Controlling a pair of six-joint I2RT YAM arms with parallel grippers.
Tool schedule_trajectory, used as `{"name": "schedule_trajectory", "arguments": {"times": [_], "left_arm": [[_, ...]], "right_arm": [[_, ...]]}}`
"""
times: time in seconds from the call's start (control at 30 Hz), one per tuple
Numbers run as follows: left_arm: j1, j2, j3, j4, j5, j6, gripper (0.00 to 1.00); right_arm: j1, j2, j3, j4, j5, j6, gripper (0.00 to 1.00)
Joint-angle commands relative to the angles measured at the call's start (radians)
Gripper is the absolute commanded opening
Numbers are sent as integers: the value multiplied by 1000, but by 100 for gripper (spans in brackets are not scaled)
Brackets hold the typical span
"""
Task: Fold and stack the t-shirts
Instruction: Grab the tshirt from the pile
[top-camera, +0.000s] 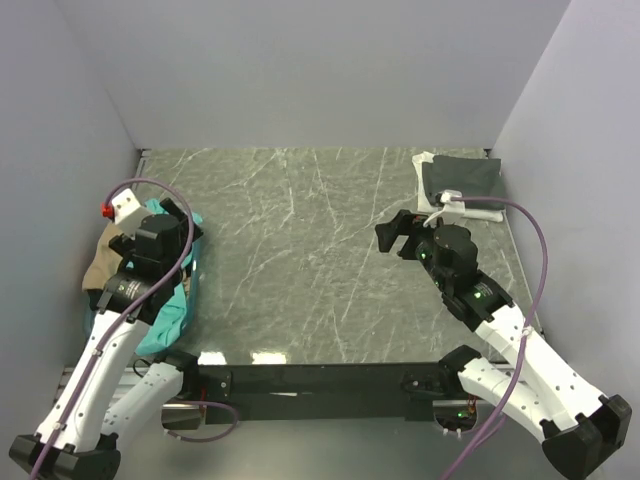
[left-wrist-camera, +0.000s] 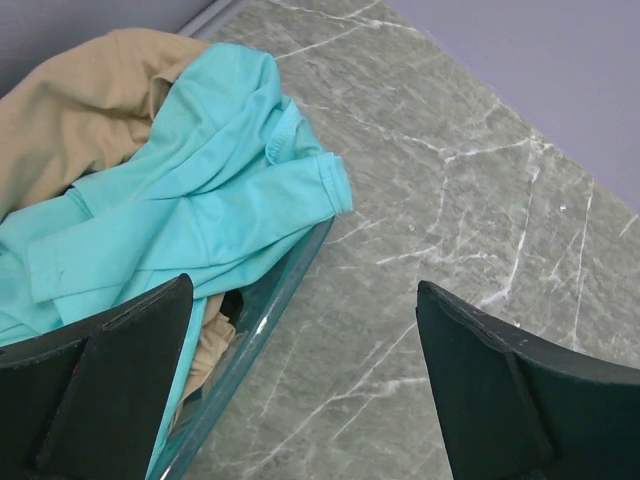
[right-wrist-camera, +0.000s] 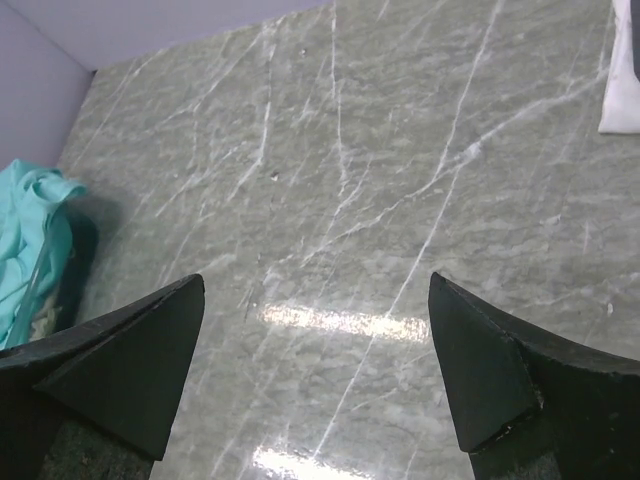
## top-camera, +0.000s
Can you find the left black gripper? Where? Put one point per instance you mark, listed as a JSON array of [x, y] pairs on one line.
[[166, 205]]

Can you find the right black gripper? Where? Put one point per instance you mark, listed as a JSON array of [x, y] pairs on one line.
[[406, 223]]

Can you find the teal t shirt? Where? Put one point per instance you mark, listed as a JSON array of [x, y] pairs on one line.
[[176, 315]]

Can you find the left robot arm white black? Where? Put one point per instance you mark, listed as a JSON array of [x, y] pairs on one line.
[[83, 435]]

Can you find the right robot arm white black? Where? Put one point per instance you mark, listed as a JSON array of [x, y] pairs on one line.
[[578, 426]]

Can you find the folded white t shirt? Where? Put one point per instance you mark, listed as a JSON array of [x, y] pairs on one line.
[[425, 206]]

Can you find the tan t shirt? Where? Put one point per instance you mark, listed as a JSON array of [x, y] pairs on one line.
[[105, 262]]

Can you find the folded dark grey t shirt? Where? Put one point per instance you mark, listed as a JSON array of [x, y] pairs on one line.
[[471, 177]]

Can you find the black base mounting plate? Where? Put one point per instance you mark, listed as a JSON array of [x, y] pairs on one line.
[[325, 392]]

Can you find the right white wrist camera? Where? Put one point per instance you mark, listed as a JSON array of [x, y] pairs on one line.
[[451, 211]]

